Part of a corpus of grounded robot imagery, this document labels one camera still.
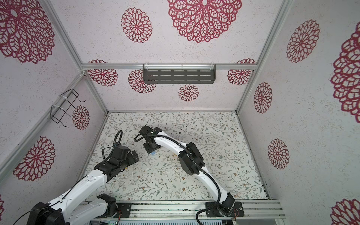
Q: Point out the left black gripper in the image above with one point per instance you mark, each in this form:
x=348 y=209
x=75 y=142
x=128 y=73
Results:
x=131 y=160

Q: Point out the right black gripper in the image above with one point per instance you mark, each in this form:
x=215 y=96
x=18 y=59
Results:
x=147 y=149

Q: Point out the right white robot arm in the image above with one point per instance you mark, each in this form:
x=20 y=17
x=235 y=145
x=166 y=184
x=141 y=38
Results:
x=227 y=201

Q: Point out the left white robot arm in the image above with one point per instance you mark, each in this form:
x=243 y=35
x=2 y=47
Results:
x=66 y=209

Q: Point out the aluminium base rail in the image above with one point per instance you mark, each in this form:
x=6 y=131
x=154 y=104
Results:
x=187 y=210

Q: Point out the dark grey wall shelf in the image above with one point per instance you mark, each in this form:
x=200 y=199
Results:
x=179 y=75

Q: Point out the black wire wall basket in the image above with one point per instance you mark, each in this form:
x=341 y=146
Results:
x=58 y=112

